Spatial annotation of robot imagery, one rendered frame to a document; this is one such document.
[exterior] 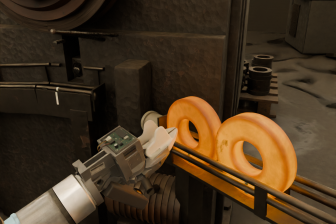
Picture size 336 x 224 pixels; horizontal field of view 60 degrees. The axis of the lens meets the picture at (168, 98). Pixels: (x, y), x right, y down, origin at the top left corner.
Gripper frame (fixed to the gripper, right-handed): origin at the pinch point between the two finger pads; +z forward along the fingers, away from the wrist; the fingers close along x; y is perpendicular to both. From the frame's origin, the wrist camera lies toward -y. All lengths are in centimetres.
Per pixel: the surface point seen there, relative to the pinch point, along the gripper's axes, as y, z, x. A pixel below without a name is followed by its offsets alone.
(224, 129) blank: 2.9, 5.0, -10.5
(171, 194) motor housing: -19.2, -3.5, 3.6
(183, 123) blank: -1.8, 5.1, 2.6
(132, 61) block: 5.6, 10.5, 28.6
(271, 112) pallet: -118, 137, 76
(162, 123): -2.0, 2.4, 7.3
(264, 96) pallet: -105, 139, 83
